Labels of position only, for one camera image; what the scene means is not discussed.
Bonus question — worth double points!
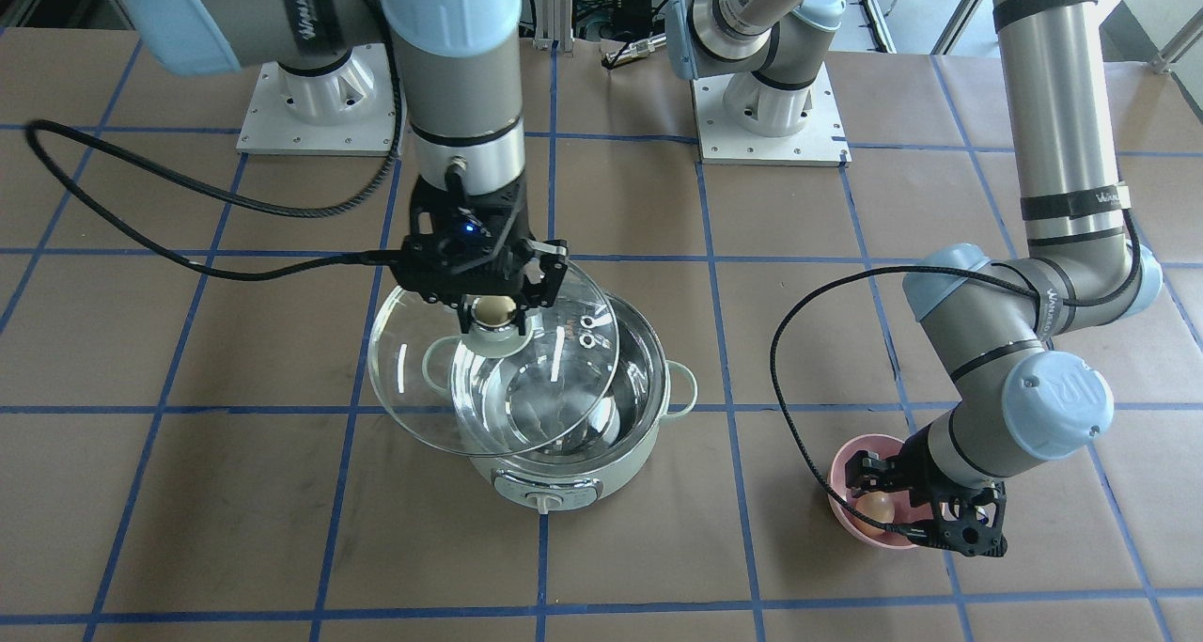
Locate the black electronics box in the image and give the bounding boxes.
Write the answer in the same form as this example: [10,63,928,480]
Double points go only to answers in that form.
[611,0,653,38]

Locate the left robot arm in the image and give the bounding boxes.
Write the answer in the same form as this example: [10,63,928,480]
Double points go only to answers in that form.
[799,0,1162,555]

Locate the brown egg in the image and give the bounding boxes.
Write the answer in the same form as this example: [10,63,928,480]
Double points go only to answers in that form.
[851,492,897,537]

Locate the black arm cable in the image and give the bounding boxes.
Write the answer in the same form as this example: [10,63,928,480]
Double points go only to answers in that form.
[24,0,419,283]
[770,212,1142,540]

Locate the pink bowl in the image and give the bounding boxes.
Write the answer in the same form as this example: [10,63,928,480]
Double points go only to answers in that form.
[828,433,932,551]

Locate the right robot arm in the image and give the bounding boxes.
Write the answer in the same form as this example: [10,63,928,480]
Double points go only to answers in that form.
[125,0,567,331]

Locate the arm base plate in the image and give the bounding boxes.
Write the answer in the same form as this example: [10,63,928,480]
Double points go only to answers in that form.
[236,43,404,157]
[691,64,853,167]

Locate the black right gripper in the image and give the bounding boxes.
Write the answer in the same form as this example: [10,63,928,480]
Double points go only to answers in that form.
[395,176,568,337]

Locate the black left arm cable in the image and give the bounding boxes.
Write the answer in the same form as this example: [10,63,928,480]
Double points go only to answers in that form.
[770,212,1142,540]

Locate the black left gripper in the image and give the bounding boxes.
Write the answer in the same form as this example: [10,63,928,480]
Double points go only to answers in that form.
[843,450,1008,557]

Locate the aluminium frame post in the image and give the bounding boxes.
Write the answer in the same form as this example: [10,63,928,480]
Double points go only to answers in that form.
[529,0,576,54]

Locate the pale green electric pot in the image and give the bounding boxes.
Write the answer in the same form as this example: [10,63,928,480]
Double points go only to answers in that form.
[437,295,697,515]

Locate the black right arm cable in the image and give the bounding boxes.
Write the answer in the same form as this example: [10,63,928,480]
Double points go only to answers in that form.
[24,0,419,283]

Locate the glass pot lid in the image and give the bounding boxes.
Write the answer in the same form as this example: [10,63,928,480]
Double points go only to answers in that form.
[367,264,620,457]

